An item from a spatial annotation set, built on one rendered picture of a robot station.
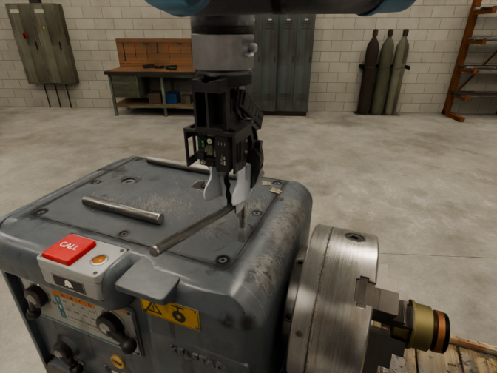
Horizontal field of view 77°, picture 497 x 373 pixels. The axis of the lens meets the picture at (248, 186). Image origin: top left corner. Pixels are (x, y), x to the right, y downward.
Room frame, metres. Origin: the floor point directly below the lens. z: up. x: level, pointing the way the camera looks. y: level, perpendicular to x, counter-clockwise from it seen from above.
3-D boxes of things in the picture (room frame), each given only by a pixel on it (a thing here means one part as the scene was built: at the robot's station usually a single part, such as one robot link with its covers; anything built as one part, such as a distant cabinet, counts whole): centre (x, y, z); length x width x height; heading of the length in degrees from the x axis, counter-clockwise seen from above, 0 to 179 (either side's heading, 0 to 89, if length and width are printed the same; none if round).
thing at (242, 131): (0.41, 0.03, 1.49); 0.09 x 0.08 x 0.12; 159
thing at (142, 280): (0.38, 0.15, 1.24); 0.09 x 0.08 x 0.03; 69
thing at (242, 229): (0.47, 0.01, 1.31); 0.02 x 0.02 x 0.12
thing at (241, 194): (0.41, 0.01, 1.38); 0.06 x 0.03 x 0.09; 159
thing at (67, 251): (0.44, 0.31, 1.26); 0.06 x 0.06 x 0.02; 69
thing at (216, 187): (0.42, 0.05, 1.38); 0.06 x 0.03 x 0.09; 159
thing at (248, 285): (0.61, 0.19, 1.06); 0.59 x 0.48 x 0.39; 69
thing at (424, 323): (0.43, -0.33, 1.08); 0.09 x 0.09 x 0.09; 69
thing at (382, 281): (0.54, -0.30, 1.09); 0.12 x 0.11 x 0.05; 159
